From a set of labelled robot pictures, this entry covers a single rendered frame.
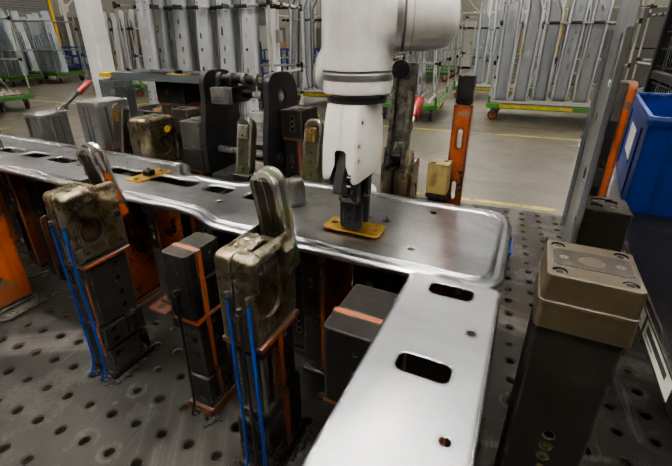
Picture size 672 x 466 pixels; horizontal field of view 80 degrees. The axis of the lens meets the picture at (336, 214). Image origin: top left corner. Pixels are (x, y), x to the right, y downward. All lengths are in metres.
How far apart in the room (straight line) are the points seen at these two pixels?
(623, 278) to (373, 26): 0.34
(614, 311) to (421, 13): 0.34
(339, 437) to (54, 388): 0.65
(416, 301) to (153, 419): 0.49
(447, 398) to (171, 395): 0.54
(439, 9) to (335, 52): 0.12
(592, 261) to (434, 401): 0.21
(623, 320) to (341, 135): 0.33
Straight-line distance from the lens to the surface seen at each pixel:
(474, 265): 0.51
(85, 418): 0.81
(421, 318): 0.41
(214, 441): 0.71
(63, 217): 0.70
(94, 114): 1.17
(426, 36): 0.49
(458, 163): 0.70
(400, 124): 0.71
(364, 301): 0.46
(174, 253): 0.57
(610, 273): 0.43
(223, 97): 0.90
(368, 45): 0.47
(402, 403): 0.33
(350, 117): 0.47
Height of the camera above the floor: 1.25
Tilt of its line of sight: 24 degrees down
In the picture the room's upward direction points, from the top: straight up
